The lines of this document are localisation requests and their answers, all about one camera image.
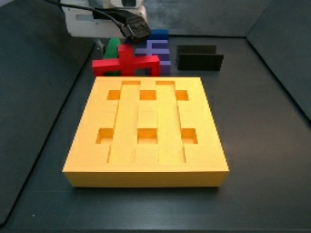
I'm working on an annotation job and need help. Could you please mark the black angled bracket stand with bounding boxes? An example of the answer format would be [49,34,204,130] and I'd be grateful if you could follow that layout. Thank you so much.
[176,45,223,71]

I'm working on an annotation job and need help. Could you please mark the red branched puzzle block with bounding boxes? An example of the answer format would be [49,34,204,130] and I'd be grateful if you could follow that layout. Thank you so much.
[92,44,160,76]

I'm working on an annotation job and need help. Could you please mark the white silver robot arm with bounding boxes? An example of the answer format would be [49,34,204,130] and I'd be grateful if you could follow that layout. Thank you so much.
[60,0,146,38]

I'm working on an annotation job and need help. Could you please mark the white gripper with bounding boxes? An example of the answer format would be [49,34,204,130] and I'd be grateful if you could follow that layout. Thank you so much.
[61,3,146,38]

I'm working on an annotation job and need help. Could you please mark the long green bar block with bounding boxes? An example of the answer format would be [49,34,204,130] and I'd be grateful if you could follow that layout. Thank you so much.
[102,38,121,59]

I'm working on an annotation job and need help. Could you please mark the yellow slotted puzzle board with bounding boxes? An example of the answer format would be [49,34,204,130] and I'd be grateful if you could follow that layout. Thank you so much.
[62,77,229,187]

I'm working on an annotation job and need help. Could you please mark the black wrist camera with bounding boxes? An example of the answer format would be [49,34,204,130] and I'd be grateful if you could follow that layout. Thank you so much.
[121,15,151,44]

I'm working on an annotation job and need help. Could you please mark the purple branched puzzle block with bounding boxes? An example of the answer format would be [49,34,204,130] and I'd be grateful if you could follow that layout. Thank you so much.
[134,40,171,76]

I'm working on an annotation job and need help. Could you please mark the long blue bar block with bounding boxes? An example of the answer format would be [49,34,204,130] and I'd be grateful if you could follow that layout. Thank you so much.
[125,28,169,45]

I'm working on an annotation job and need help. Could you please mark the black camera cable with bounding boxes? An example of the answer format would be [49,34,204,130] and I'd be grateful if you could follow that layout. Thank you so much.
[42,0,134,31]

